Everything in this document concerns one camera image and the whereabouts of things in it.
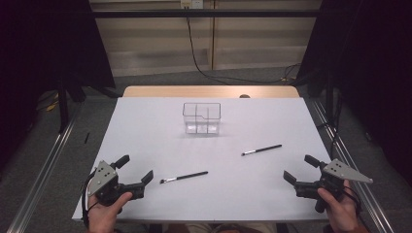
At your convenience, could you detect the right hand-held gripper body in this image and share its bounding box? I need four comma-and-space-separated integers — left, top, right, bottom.
293, 158, 374, 215

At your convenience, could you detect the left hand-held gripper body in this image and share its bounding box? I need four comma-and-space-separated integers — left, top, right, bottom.
86, 159, 146, 208

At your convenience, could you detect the black makeup brush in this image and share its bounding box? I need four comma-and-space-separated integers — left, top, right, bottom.
159, 171, 209, 184
241, 144, 283, 157

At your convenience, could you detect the clear plastic organizer box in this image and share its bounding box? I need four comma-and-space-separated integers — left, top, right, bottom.
182, 102, 223, 136

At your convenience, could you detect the person's left hand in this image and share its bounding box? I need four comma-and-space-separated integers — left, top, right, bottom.
86, 191, 134, 233

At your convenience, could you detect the person's right hand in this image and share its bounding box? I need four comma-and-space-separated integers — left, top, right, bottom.
317, 179, 361, 233

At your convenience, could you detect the black metal stand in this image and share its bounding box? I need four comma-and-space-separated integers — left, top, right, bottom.
325, 64, 335, 125
57, 77, 70, 133

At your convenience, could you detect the wooden table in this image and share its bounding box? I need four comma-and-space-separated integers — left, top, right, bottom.
121, 84, 300, 99

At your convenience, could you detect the dark curtain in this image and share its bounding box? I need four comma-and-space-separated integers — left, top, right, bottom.
0, 0, 117, 169
295, 0, 412, 187

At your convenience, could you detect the black horizontal bar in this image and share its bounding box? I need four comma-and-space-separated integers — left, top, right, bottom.
91, 9, 325, 18

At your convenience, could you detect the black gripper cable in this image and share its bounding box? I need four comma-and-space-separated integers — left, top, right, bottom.
81, 171, 98, 229
343, 185, 362, 216

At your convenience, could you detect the aluminium floor rail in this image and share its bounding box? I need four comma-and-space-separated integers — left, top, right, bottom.
6, 103, 84, 233
310, 98, 396, 233

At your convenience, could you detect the yellow cable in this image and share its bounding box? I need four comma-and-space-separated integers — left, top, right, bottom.
45, 93, 61, 113

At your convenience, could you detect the black wall cable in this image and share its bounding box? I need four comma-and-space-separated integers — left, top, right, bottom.
186, 16, 302, 85

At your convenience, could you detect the white wall outlet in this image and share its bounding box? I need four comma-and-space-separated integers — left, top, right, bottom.
180, 0, 204, 10

